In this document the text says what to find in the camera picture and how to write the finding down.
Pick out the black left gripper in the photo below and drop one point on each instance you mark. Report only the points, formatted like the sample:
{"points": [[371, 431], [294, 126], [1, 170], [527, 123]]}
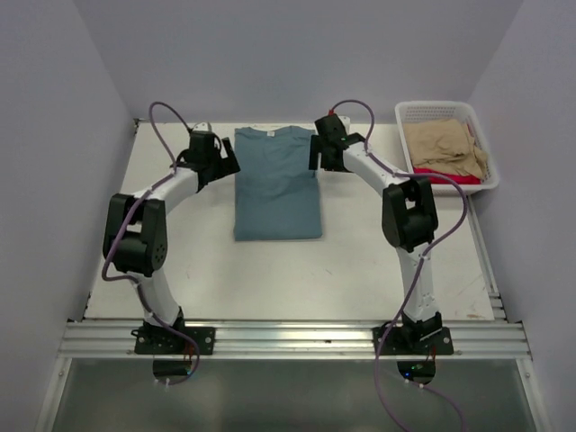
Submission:
{"points": [[228, 166]]}

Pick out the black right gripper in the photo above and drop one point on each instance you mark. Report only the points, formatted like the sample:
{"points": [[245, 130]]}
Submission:
{"points": [[314, 152]]}

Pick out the blue t shirt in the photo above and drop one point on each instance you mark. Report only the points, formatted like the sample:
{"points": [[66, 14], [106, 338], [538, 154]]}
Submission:
{"points": [[277, 196]]}

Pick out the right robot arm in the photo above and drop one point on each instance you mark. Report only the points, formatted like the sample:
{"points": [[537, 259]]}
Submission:
{"points": [[409, 221]]}

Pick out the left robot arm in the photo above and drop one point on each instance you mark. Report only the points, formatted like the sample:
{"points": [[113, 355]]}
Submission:
{"points": [[135, 242]]}

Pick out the white plastic laundry basket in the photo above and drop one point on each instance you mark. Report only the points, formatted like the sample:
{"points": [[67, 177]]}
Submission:
{"points": [[420, 111]]}

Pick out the beige t shirt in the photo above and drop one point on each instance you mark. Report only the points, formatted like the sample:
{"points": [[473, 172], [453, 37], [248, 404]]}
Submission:
{"points": [[445, 146]]}

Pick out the red t shirt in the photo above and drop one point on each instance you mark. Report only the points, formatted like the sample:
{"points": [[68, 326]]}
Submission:
{"points": [[440, 178]]}

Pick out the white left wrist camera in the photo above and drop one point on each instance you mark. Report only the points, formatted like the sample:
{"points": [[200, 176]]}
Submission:
{"points": [[203, 126]]}

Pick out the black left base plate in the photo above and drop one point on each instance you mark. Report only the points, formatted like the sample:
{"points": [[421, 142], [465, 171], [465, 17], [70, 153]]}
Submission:
{"points": [[156, 341]]}

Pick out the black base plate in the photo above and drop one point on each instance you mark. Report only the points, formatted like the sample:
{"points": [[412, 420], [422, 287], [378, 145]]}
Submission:
{"points": [[391, 340], [156, 341]]}

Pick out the aluminium mounting rail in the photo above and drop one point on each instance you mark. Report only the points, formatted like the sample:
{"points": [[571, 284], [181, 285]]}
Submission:
{"points": [[322, 298]]}

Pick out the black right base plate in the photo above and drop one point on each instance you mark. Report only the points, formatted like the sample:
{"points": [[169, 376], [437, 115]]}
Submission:
{"points": [[391, 340]]}

